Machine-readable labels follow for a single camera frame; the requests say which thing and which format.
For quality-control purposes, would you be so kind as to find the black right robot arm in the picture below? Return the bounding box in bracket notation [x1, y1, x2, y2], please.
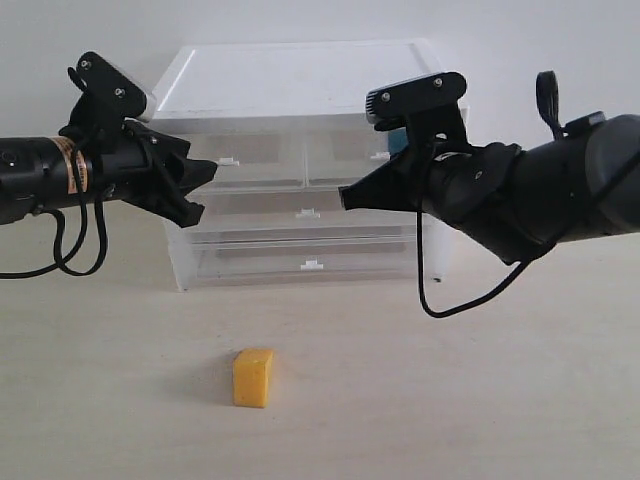
[339, 114, 639, 265]

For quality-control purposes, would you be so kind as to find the white plastic drawer cabinet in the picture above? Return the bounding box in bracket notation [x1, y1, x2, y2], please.
[150, 38, 452, 291]

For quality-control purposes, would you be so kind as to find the bottom wide clear drawer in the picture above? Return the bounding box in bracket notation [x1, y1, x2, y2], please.
[180, 232, 416, 281]

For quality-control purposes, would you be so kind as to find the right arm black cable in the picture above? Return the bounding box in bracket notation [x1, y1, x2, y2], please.
[414, 144, 531, 319]

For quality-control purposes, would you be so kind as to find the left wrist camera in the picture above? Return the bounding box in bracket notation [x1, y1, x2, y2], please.
[67, 51, 157, 123]

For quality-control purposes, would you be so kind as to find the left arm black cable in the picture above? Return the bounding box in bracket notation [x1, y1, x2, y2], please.
[0, 139, 109, 279]

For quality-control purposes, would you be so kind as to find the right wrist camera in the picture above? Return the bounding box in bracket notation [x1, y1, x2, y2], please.
[365, 71, 467, 131]

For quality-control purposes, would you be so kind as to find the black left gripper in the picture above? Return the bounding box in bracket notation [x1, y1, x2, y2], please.
[83, 121, 218, 228]

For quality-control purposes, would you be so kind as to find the small drawer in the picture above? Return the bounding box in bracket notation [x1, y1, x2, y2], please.
[306, 130, 391, 186]
[188, 133, 304, 189]

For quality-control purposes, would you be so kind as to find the yellow cheese block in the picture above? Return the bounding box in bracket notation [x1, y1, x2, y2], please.
[232, 348, 275, 409]

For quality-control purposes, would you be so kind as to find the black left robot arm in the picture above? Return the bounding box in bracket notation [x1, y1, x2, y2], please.
[1, 120, 218, 228]

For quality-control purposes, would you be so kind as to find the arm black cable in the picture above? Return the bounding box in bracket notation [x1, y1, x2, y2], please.
[0, 139, 109, 279]
[414, 144, 531, 319]

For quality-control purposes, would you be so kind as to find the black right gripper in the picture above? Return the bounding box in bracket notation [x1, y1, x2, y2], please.
[338, 142, 555, 265]

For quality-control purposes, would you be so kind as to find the middle wide clear drawer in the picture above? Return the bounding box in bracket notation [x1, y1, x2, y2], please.
[194, 190, 415, 230]

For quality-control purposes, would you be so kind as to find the wide clear drawer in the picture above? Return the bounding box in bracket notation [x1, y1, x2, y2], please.
[194, 190, 415, 230]
[180, 232, 416, 281]

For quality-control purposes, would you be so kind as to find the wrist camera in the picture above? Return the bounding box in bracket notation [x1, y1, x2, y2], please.
[365, 71, 467, 131]
[67, 51, 157, 123]

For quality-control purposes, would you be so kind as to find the teal label pill bottle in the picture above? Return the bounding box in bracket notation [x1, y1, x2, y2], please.
[387, 129, 408, 156]

